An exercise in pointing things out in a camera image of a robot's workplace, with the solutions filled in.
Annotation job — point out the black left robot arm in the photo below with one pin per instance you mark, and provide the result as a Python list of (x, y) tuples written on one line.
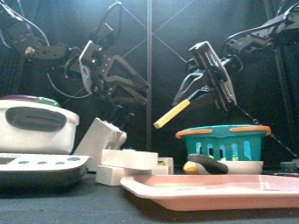
[(43, 52)]

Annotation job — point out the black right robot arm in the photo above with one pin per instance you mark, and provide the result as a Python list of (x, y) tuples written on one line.
[(265, 32)]

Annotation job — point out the white toy knife block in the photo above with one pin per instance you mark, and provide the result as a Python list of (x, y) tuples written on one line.
[(98, 140)]

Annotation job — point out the small white printed box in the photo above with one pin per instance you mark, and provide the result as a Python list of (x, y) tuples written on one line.
[(166, 164)]

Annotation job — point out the purple and green lid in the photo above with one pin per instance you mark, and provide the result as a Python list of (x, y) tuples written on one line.
[(35, 99)]

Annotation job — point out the white rounded toy block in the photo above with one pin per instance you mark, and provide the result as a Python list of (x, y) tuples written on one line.
[(130, 159)]

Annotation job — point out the yellow and black toy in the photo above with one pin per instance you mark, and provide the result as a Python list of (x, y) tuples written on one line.
[(204, 166)]

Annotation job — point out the white bowl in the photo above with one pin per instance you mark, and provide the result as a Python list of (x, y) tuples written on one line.
[(243, 167)]

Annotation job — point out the white flat toy block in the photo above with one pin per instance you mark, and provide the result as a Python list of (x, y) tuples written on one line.
[(112, 175)]

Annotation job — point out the pink plastic tray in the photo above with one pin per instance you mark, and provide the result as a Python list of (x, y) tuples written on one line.
[(218, 191)]

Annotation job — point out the white and grey kitchen scale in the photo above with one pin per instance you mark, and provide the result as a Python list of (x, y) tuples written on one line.
[(39, 169)]

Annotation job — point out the grey object at table edge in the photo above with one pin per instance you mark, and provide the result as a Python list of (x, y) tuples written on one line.
[(290, 166)]

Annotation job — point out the grey vertical frame pole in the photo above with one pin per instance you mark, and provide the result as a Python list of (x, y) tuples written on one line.
[(148, 73)]

